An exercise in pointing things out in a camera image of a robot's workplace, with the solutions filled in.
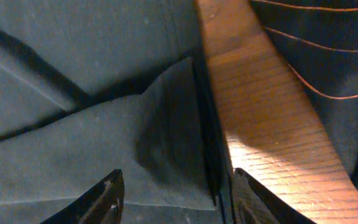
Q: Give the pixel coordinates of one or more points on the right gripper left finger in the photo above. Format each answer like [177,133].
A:
[103,200]

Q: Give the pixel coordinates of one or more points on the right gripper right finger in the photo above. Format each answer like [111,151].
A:
[253,203]

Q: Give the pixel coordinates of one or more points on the plain black t-shirt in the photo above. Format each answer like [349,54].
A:
[90,86]

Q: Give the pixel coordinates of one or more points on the black patterned shirt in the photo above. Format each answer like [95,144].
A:
[319,40]

